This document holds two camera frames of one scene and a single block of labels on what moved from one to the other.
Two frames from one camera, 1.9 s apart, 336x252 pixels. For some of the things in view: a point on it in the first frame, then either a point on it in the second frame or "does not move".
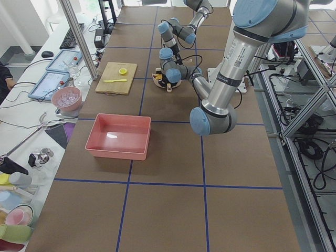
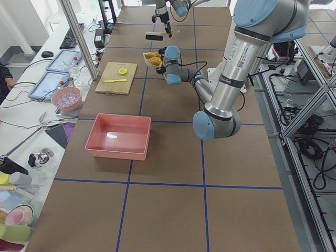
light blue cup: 9,200 does not move
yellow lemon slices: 122,71 does not move
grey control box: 304,73 does not move
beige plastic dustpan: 169,87 -> 153,58
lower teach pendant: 49,83 does not move
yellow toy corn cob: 158,76 -> 150,54
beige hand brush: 187,61 -> 157,35
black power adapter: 99,38 does not move
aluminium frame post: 82,44 does not move
